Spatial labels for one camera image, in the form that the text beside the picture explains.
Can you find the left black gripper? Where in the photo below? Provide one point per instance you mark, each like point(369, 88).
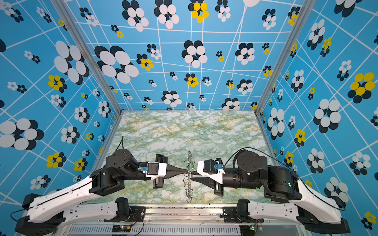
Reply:
point(163, 159)

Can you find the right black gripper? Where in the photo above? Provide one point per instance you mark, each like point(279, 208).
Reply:
point(218, 187)

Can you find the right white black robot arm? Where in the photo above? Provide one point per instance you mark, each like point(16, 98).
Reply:
point(292, 199)

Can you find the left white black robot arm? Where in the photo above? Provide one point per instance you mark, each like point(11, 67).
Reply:
point(45, 214)

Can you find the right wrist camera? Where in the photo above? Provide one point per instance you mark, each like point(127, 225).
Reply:
point(214, 169)

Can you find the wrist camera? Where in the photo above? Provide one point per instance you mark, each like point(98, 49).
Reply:
point(149, 169)
point(214, 169)

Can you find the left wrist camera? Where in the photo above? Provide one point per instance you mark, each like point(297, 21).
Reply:
point(149, 169)

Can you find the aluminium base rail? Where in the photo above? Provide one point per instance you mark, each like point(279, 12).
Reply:
point(183, 220)

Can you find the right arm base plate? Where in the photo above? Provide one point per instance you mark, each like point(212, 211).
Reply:
point(236, 215)

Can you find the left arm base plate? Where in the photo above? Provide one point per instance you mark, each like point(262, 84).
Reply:
point(130, 214)

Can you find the left aluminium corner post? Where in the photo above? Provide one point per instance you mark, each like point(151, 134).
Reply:
point(78, 38)

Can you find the aluminium corner post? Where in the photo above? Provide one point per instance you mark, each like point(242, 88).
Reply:
point(78, 38)
point(293, 36)

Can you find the right aluminium corner post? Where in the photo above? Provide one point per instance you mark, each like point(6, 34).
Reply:
point(293, 36)

